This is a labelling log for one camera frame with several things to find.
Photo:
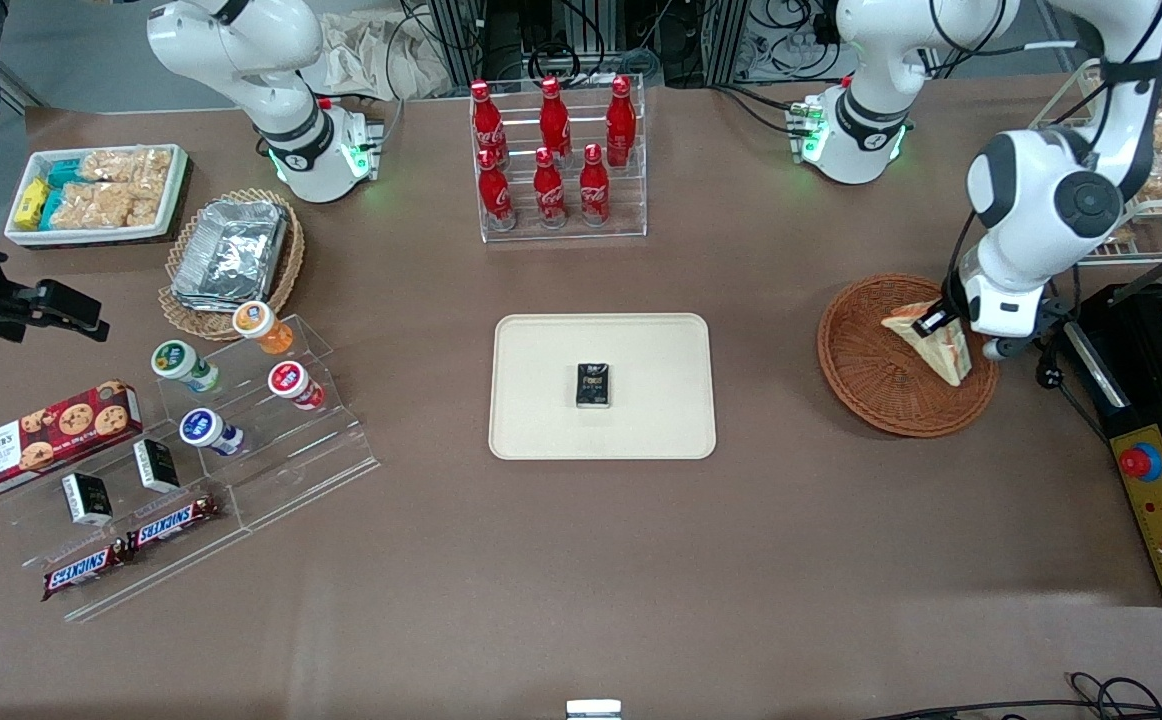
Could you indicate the red Walkers cookie box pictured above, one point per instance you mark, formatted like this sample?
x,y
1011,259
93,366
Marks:
x,y
41,440

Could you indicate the yellow snack packet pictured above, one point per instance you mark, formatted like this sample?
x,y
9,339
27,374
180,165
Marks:
x,y
31,203

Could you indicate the orange lid yogurt cup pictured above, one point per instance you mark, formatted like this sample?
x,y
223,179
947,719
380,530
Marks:
x,y
259,323

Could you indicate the cream plastic tray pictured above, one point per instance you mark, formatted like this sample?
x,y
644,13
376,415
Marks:
x,y
541,400

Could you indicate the beige crumpled cloth bag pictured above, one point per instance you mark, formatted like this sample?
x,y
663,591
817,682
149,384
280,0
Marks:
x,y
381,60

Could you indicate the small black printed box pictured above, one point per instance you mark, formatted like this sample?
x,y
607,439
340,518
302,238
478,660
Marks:
x,y
87,500
593,386
156,466

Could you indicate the green lid yogurt cup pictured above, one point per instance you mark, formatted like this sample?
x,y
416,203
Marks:
x,y
179,362

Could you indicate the small white device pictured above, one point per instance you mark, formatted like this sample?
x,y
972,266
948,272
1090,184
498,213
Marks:
x,y
593,711

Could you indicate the clear acrylic stepped stand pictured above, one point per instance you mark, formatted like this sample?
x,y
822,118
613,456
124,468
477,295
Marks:
x,y
191,560
311,470

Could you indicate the black countertop appliance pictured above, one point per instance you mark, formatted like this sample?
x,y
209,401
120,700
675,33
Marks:
x,y
1141,330

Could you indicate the triangle sandwich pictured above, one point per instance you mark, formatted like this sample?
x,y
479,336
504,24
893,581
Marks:
x,y
946,358

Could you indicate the red cola bottle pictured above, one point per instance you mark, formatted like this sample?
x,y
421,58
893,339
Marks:
x,y
486,120
621,120
554,118
549,192
594,190
496,195

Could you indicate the red lid yogurt cup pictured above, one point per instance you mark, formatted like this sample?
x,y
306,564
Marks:
x,y
291,382

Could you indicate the tan wicker basket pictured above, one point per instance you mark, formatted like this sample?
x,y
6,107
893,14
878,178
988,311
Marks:
x,y
286,270

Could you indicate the blue lid yogurt cup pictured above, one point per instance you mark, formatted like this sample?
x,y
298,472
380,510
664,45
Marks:
x,y
203,428

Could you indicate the clear acrylic bottle rack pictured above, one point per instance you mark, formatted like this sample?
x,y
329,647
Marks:
x,y
631,215

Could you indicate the aluminium foil container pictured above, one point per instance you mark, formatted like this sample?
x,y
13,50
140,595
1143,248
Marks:
x,y
231,250

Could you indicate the Snickers chocolate bar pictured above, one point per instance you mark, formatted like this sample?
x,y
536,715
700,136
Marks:
x,y
173,522
83,570

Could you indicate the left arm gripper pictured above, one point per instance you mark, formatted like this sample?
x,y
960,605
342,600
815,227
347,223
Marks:
x,y
951,299

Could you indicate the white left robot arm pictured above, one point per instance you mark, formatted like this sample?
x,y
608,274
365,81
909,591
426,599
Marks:
x,y
1041,190

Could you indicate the white rectangular snack bin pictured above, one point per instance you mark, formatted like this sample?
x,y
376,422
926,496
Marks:
x,y
176,190

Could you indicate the brown round wicker basket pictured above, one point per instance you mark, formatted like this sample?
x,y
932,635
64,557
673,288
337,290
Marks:
x,y
861,360

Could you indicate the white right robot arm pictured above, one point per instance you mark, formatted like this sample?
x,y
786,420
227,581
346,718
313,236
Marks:
x,y
281,100

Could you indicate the teal snack packet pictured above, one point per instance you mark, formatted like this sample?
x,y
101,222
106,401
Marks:
x,y
66,173
51,208

